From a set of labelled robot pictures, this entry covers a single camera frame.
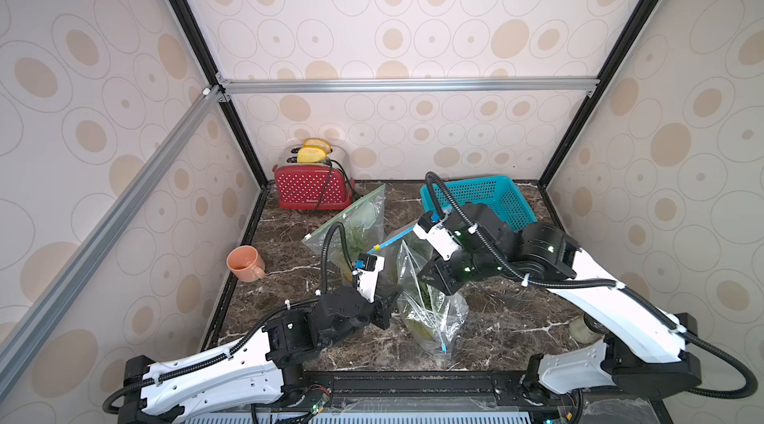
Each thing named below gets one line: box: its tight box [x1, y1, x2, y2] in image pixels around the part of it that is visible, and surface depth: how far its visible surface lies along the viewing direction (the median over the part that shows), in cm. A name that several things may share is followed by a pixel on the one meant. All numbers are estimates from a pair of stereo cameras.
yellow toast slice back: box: [303, 137, 332, 156], surface depth 108 cm
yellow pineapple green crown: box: [405, 280, 440, 344], surface depth 65 cm
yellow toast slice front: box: [296, 146, 327, 164], surface depth 105 cm
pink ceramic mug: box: [225, 244, 266, 283], surface depth 91 cm
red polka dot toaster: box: [273, 143, 355, 211], surface depth 105 cm
